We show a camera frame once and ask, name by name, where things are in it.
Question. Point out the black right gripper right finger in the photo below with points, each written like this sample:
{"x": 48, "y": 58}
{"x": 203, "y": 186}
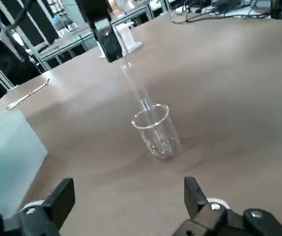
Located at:
{"x": 204, "y": 216}

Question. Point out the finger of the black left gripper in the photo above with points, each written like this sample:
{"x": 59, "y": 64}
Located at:
{"x": 108, "y": 41}

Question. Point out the white test tube rack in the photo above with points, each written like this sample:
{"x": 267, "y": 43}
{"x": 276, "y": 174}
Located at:
{"x": 129, "y": 37}

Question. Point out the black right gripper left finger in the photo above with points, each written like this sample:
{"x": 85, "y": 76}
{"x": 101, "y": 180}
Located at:
{"x": 44, "y": 216}

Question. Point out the small glass beaker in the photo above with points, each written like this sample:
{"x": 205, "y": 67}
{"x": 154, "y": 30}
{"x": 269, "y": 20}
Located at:
{"x": 161, "y": 145}

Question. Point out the glass test tube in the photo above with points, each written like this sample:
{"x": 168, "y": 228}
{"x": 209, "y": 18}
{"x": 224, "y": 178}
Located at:
{"x": 135, "y": 83}

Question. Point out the white plastic box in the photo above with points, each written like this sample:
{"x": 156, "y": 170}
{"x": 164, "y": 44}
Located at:
{"x": 8, "y": 159}

